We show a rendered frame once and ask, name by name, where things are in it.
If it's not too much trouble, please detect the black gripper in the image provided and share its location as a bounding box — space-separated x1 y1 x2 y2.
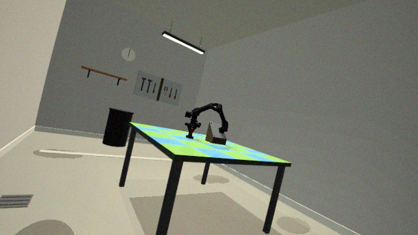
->
185 118 197 133

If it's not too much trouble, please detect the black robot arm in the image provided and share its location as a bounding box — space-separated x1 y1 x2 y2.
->
185 103 228 134

